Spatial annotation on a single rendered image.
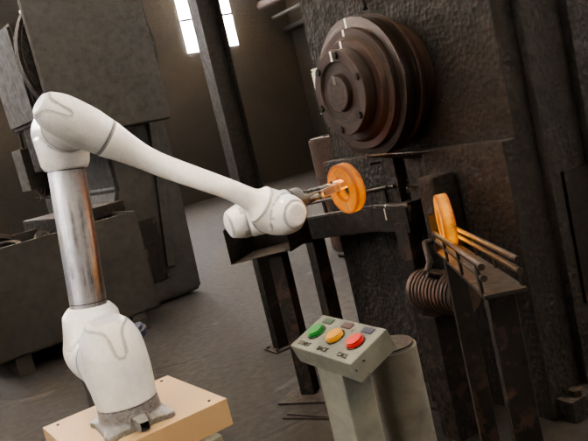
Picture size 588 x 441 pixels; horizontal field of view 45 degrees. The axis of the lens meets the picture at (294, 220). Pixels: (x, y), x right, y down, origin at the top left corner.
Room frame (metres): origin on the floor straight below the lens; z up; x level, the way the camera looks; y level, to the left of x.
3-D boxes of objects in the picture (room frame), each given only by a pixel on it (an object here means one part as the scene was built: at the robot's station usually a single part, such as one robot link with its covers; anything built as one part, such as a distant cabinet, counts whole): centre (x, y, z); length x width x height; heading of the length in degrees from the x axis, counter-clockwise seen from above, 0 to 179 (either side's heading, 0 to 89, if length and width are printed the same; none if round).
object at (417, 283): (2.07, -0.38, 0.27); 0.22 x 0.13 x 0.53; 29
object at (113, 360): (1.76, 0.52, 0.59); 0.18 x 0.16 x 0.22; 29
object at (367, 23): (2.42, -0.34, 1.11); 0.47 x 0.06 x 0.47; 29
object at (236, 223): (2.00, 0.11, 0.83); 0.16 x 0.13 x 0.11; 119
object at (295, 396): (2.73, 0.11, 0.36); 0.26 x 0.20 x 0.72; 64
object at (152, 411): (1.73, 0.51, 0.45); 0.22 x 0.18 x 0.06; 28
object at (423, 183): (2.22, -0.47, 0.68); 0.11 x 0.08 x 0.24; 119
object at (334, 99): (2.38, -0.26, 1.11); 0.28 x 0.06 x 0.28; 29
